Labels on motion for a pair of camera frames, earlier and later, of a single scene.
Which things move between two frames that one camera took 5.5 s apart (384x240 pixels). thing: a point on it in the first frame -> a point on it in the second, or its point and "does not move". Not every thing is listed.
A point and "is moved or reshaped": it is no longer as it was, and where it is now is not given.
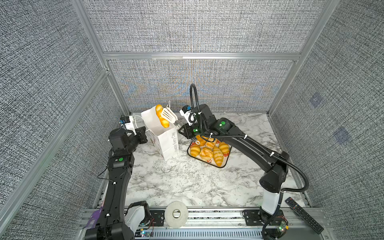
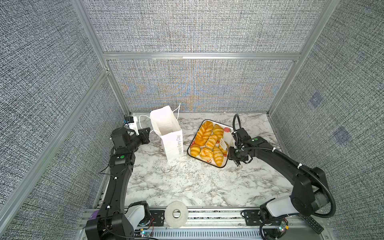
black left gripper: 140,133 does not move
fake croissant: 224,148 does not move
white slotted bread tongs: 169,115 -> 224,144
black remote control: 304,215 does not move
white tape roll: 172,221 does not move
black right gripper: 186,127 -> 230,155
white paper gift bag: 165,139 is moved or reshaped
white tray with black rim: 214,152 does not move
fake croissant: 218,156 does not move
